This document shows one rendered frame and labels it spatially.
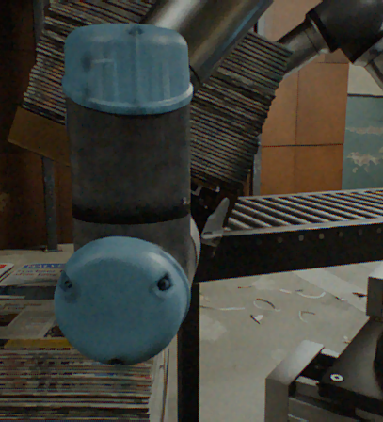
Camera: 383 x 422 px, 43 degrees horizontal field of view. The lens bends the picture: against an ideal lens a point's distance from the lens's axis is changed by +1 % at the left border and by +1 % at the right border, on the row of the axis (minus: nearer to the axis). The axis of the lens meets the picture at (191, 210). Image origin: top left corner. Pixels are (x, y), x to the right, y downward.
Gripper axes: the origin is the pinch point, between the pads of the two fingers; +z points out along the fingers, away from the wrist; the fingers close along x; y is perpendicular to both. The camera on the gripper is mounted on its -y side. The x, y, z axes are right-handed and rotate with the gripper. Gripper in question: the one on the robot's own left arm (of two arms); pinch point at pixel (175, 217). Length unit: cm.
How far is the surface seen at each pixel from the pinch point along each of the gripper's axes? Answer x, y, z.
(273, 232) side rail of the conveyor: -24, -10, 69
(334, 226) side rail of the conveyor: -40, -4, 78
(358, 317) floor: -108, -63, 203
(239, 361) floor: -47, -87, 148
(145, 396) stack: -4.8, -20.5, -6.6
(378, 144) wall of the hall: -161, 42, 493
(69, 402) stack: 3.5, -24.8, -7.1
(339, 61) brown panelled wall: -80, 99, 458
